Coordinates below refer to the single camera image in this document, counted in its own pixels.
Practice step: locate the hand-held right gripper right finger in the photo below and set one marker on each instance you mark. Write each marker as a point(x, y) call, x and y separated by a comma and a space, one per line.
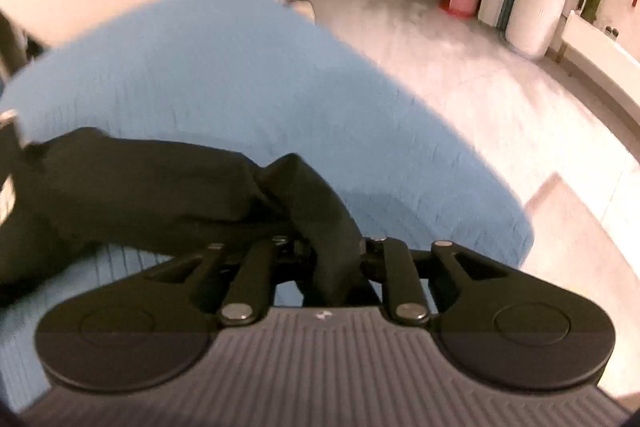
point(400, 277)

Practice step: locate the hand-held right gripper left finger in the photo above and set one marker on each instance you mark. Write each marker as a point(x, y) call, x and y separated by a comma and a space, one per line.
point(255, 277)

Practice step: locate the black and white striped shirt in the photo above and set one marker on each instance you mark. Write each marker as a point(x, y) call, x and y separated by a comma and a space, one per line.
point(150, 187)

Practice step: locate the striped black-sleeved shirt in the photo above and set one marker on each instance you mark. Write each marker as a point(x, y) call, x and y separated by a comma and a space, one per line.
point(225, 72)

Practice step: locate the white low bench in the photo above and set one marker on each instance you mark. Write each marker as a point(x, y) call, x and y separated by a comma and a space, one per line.
point(600, 57)

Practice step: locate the white planter pot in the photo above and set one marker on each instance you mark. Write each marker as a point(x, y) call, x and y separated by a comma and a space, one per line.
point(535, 12)

